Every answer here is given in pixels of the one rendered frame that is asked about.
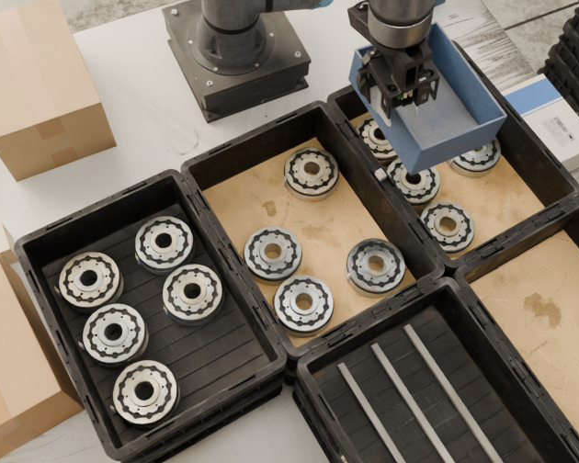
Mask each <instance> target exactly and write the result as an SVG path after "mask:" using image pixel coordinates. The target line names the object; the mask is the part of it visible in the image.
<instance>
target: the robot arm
mask: <svg viewBox="0 0 579 463"><path fill-rule="evenodd" d="M435 1H436V0H364V1H361V2H359V3H357V4H355V5H354V6H351V7H350V8H348V9H347V13H348V18H349V23H350V26H351V27H352V28H353V29H354V30H356V31H357V32H358V33H359V34H360V35H361V36H362V37H364V38H365V39H366V40H367V41H368V42H370V43H371V44H372V45H373V46H374V48H373V49H371V50H368V51H367V53H366V54H365V56H364V57H363V58H362V59H361V61H362V64H361V66H362V68H360V69H358V76H357V80H356V83H357V87H358V90H359V92H360V94H361V95H363V96H364V97H365V98H366V99H367V101H368V103H369V105H370V106H371V107H372V108H373V110H374V111H375V112H376V113H378V114H379V115H380V116H381V117H382V119H383V120H384V122H385V123H386V124H387V126H389V127H390V126H391V125H392V124H391V119H390V117H391V107H392V109H395V108H397V107H400V106H403V107H406V108H407V109H408V110H409V111H410V112H411V113H412V115H414V116H416V115H417V107H418V106H420V105H422V104H424V103H426V102H427V101H428V97H429V94H430V95H431V96H432V98H433V100H436V97H437V89H438V83H439V78H440V76H439V75H438V73H437V71H436V69H435V68H434V66H433V64H432V63H431V60H432V53H433V52H432V51H431V50H430V49H429V47H428V45H427V44H426V41H427V39H428V34H429V30H430V29H431V24H432V17H433V12H434V6H435ZM201 2H202V15H201V17H200V19H199V22H198V25H197V29H196V40H197V46H198V48H199V51H200V52H201V54H202V55H203V56H204V57H205V58H206V59H207V60H209V61H210V62H213V63H215V64H217V65H220V66H224V67H240V66H244V65H247V64H249V63H251V62H253V61H255V60H256V59H257V58H258V57H259V56H260V55H261V54H262V53H263V51H264V49H265V47H266V44H267V31H266V27H265V24H264V22H263V20H262V17H261V16H260V13H272V12H282V11H293V10H304V9H308V10H314V9H316V8H321V7H327V6H329V5H331V4H332V3H333V2H334V0H201ZM431 76H432V77H431ZM434 81H435V82H436V83H435V88H434V90H433V88H432V86H431V82H434ZM385 102H386V103H387V105H388V109H387V108H386V105H385Z"/></svg>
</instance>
